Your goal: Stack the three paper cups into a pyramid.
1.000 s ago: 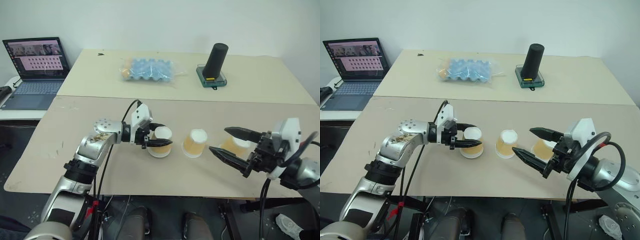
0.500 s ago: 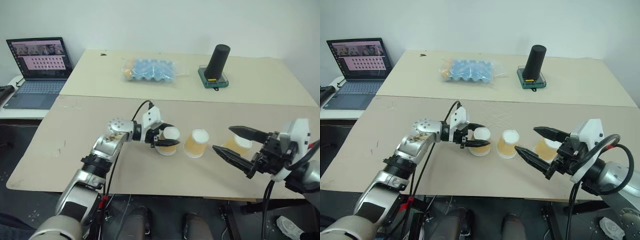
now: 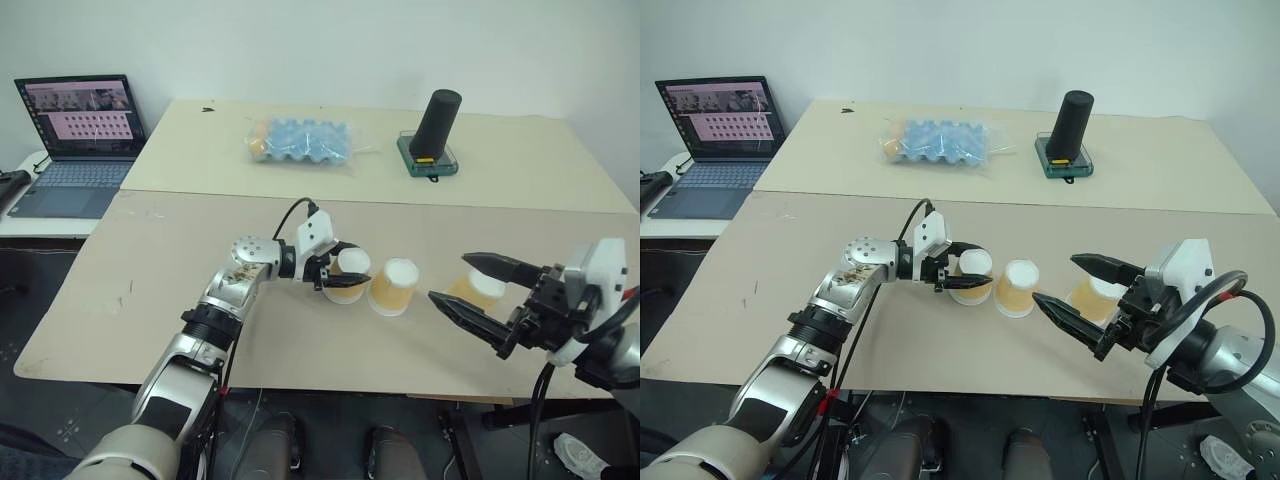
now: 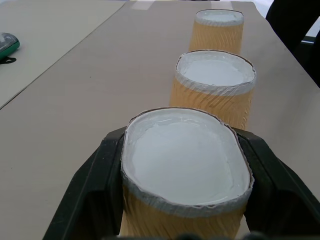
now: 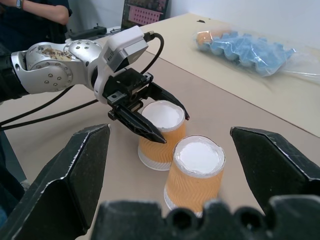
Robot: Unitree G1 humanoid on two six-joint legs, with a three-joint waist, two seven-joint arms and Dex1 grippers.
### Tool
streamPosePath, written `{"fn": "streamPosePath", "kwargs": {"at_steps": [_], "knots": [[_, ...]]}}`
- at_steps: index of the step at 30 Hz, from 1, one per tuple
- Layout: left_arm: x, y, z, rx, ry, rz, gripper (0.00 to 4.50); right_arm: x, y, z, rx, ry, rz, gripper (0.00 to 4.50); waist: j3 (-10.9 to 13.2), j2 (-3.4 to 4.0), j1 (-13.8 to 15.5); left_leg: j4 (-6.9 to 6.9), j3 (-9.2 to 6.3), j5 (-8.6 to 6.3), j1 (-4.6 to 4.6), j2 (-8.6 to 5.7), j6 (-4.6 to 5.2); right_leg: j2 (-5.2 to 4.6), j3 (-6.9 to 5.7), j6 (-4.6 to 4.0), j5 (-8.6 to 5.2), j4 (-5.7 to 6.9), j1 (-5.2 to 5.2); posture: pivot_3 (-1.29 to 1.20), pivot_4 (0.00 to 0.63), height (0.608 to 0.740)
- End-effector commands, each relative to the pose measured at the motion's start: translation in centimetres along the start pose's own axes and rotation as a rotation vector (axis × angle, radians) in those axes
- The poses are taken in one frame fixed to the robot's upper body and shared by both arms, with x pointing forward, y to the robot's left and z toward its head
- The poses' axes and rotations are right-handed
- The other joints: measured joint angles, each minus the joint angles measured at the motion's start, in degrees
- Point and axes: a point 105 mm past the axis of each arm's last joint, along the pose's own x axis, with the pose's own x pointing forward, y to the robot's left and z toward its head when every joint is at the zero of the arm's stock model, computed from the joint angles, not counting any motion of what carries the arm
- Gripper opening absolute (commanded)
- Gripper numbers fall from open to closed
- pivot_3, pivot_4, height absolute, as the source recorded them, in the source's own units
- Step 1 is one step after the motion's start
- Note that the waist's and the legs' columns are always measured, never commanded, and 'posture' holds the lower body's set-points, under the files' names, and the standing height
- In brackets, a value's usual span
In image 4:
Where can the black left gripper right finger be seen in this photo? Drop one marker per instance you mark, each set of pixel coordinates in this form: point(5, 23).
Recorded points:
point(280, 190)

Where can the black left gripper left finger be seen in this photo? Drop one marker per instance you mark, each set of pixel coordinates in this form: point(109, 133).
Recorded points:
point(90, 190)

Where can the tan ribbed paper cup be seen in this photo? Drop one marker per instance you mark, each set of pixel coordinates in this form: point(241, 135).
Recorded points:
point(216, 32)
point(212, 87)
point(185, 175)

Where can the black chair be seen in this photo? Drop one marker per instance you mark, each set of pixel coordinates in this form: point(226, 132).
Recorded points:
point(295, 30)

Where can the green and grey case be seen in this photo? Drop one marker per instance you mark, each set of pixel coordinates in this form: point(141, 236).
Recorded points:
point(6, 46)

